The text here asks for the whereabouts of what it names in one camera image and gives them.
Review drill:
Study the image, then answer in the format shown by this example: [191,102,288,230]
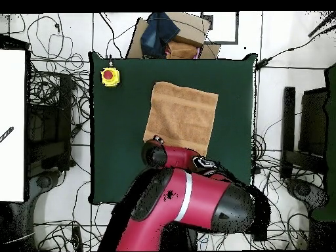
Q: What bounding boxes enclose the tan terry towel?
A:
[143,81,219,158]

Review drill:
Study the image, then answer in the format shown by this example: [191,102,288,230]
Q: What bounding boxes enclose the black striped rod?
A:
[0,126,14,144]

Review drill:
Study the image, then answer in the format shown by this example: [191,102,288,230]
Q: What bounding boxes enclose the orange folded cloth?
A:
[165,40,202,60]

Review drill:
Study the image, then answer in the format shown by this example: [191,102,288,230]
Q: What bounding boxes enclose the black pole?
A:
[307,11,336,38]

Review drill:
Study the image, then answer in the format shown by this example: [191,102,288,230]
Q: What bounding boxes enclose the dark green table cloth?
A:
[88,51,259,207]
[311,62,336,222]

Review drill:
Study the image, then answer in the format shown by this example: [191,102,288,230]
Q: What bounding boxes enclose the yellow emergency stop button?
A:
[100,67,122,88]

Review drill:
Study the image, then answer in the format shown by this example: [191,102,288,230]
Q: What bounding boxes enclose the gray floor leg black knob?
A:
[285,177,329,209]
[31,170,62,191]

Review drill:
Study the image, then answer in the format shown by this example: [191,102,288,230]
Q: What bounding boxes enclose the black rectangular frame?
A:
[201,11,240,45]

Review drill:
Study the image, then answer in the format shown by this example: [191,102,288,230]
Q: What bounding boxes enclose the black power strip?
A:
[72,226,84,251]
[251,228,268,242]

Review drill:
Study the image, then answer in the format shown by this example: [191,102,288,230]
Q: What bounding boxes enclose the white rectangular panel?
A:
[0,49,26,203]

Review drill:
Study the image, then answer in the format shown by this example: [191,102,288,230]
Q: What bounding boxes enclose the black cable with adapter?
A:
[255,24,336,71]

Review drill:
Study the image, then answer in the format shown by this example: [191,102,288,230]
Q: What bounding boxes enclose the brown cardboard box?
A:
[126,11,222,60]

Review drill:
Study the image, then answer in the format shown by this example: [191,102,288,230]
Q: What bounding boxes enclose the blue denim jeans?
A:
[140,12,181,59]

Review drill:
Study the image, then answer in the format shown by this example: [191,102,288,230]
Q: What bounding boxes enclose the black floor stand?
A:
[26,73,74,175]
[280,86,329,182]

